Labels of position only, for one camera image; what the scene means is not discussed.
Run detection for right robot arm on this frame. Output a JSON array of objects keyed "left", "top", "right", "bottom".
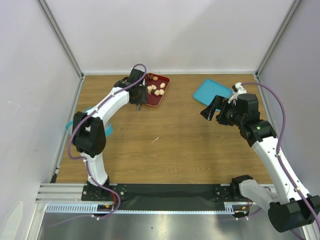
[{"left": 200, "top": 93, "right": 320, "bottom": 233}]

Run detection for right aluminium frame post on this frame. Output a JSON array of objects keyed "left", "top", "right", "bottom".
[{"left": 255, "top": 0, "right": 303, "bottom": 78}]

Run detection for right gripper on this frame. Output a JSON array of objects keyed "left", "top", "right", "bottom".
[{"left": 199, "top": 95, "right": 245, "bottom": 127}]

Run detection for blue tin lid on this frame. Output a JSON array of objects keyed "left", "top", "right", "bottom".
[{"left": 192, "top": 79, "right": 233, "bottom": 107}]

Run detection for blue tin box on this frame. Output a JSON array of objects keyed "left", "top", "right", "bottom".
[{"left": 65, "top": 120, "right": 114, "bottom": 137}]

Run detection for left aluminium frame post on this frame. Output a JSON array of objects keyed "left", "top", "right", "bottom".
[{"left": 36, "top": 0, "right": 84, "bottom": 79}]

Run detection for grey cable duct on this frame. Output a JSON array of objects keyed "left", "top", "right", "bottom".
[{"left": 46, "top": 202, "right": 249, "bottom": 214}]

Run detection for metal tongs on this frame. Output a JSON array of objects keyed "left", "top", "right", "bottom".
[{"left": 136, "top": 104, "right": 142, "bottom": 111}]

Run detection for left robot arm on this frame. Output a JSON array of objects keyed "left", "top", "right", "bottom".
[{"left": 67, "top": 63, "right": 147, "bottom": 200}]

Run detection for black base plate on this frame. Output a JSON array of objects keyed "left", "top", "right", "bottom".
[{"left": 81, "top": 183, "right": 233, "bottom": 211}]

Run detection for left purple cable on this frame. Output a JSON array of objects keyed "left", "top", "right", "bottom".
[{"left": 47, "top": 63, "right": 148, "bottom": 227}]

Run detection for aluminium frame post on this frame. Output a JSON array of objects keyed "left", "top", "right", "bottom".
[
  {"left": 36, "top": 0, "right": 84, "bottom": 79},
  {"left": 255, "top": 0, "right": 303, "bottom": 78}
]

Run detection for red tray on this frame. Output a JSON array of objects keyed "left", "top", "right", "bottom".
[{"left": 146, "top": 73, "right": 170, "bottom": 108}]

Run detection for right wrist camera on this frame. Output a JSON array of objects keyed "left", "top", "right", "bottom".
[{"left": 228, "top": 82, "right": 247, "bottom": 104}]

